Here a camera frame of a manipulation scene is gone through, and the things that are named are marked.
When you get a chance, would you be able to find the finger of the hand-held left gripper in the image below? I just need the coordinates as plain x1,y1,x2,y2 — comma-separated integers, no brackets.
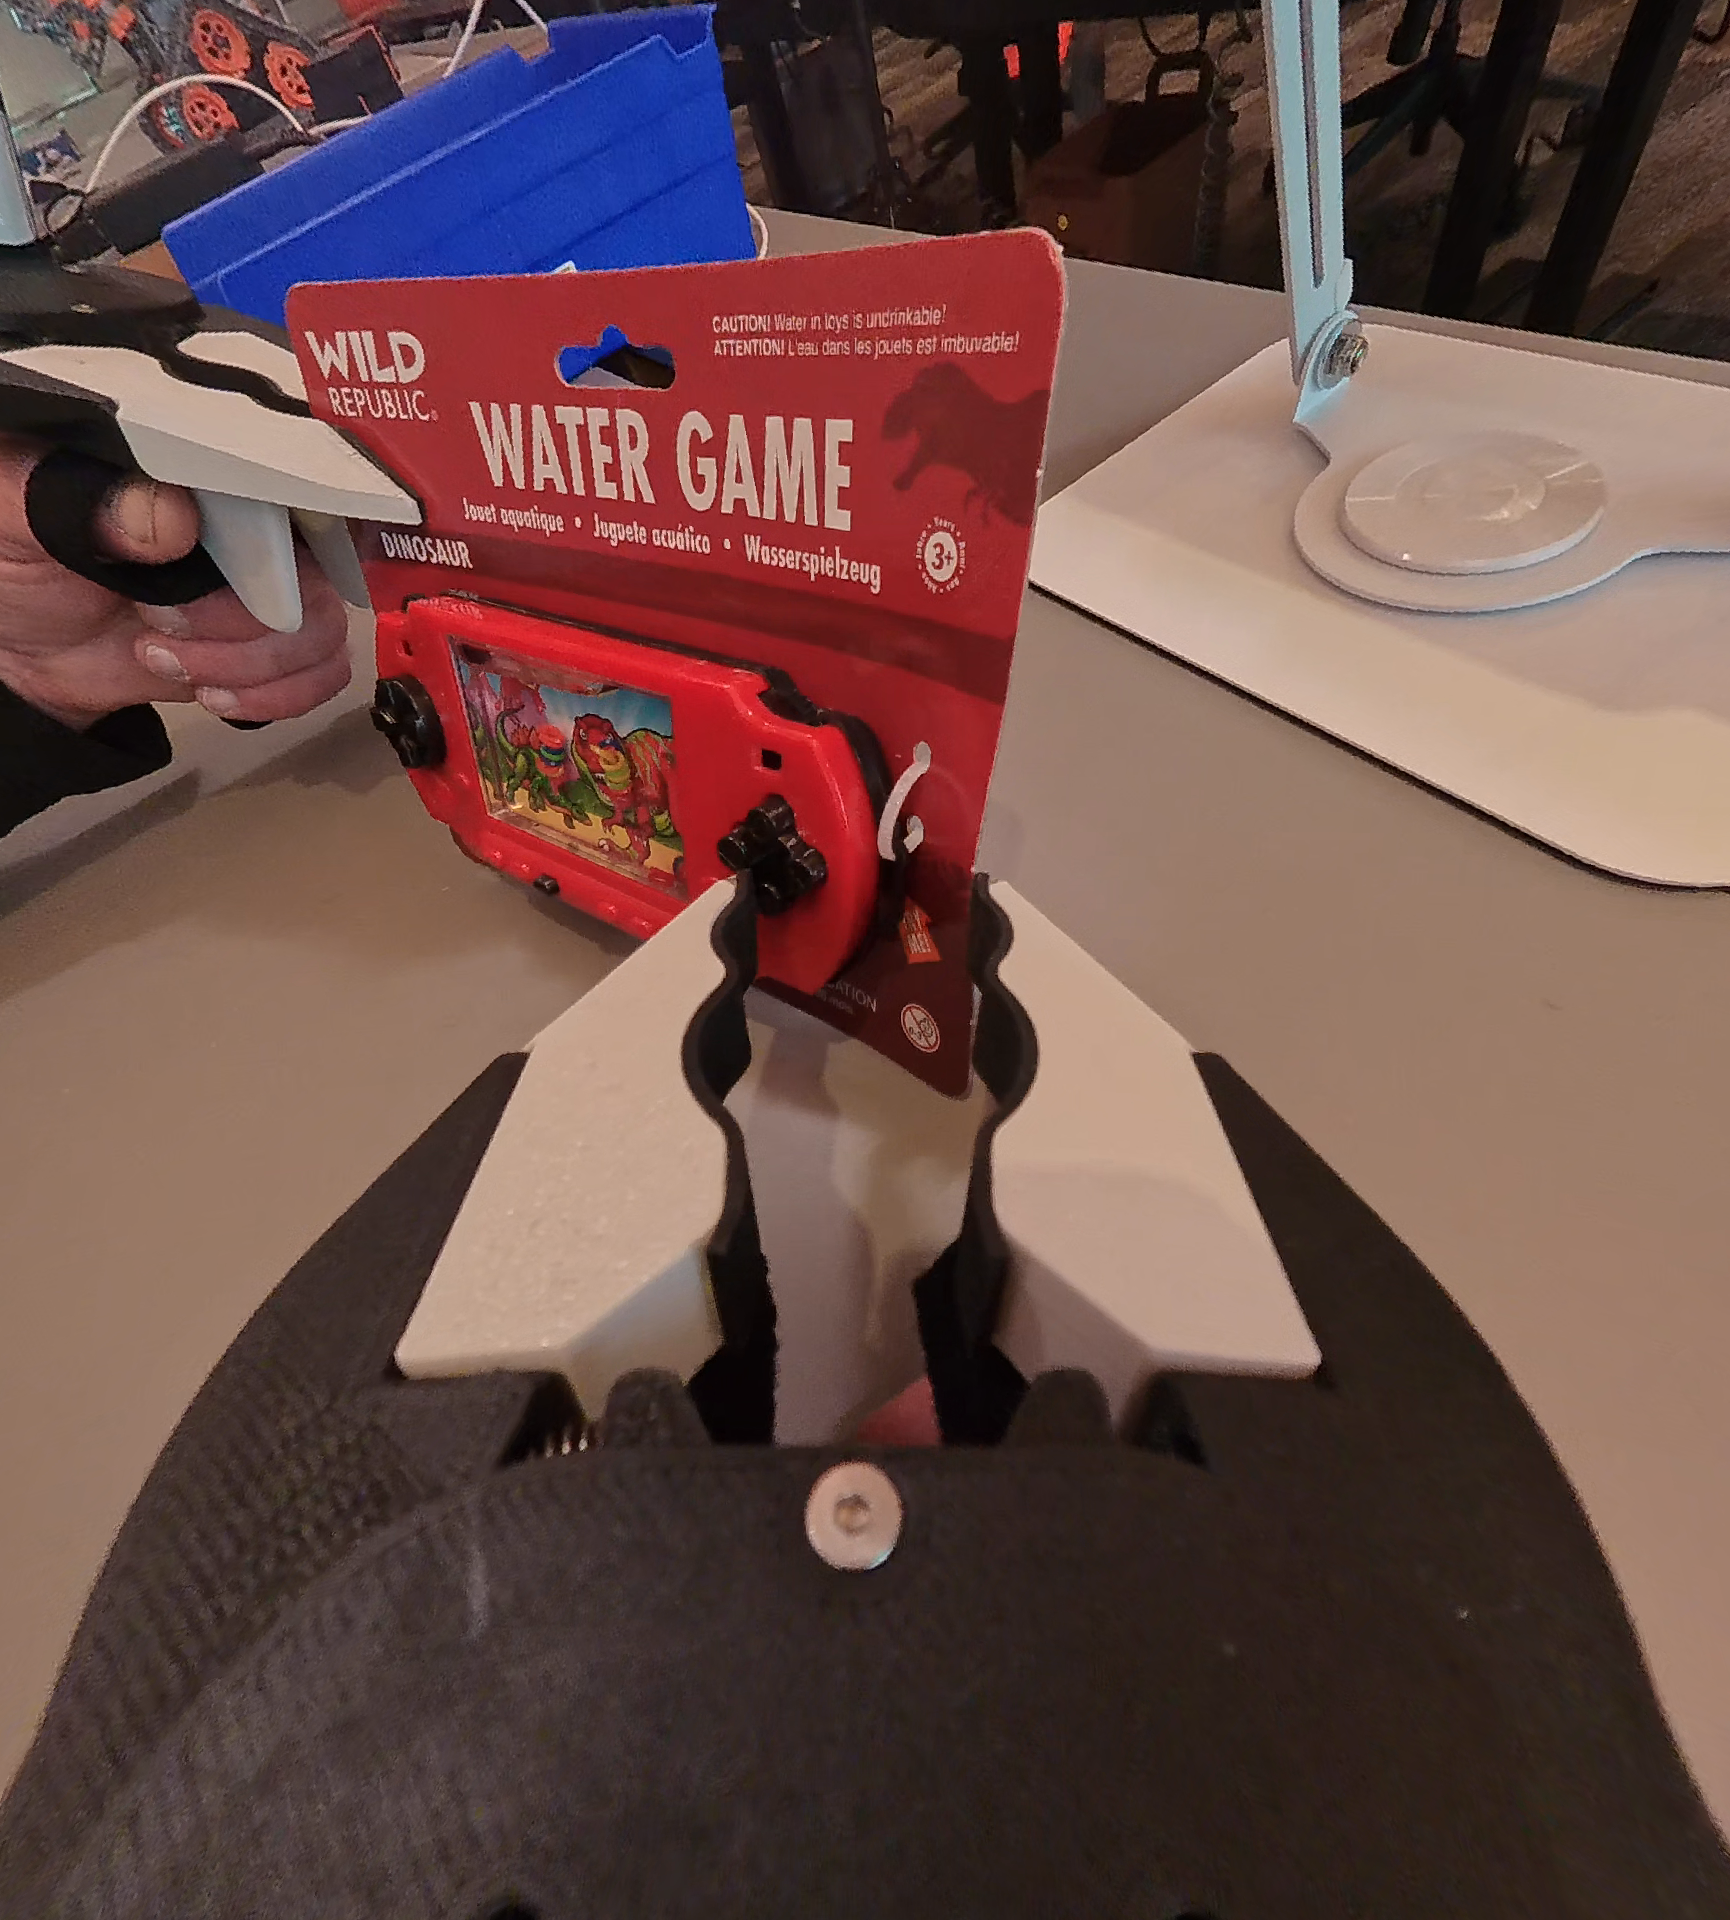
0,336,424,635
173,325,375,609

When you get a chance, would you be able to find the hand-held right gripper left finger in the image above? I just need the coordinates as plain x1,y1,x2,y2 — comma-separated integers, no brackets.
391,876,783,1450

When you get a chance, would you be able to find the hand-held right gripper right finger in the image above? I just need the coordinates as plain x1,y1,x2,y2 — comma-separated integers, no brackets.
911,876,1323,1450

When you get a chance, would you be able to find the red handheld toy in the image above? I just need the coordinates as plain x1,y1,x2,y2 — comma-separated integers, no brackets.
281,223,1066,1103

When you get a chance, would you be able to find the orange wheeled robot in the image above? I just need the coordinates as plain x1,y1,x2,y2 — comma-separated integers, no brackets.
99,0,402,152

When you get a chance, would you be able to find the blue plastic bin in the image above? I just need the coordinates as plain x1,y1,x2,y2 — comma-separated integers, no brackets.
162,26,761,324

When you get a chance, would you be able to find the brown paper bag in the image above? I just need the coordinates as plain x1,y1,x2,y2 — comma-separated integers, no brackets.
1022,52,1241,276

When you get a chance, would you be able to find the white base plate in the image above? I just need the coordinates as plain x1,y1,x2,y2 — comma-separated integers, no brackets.
1030,305,1730,889

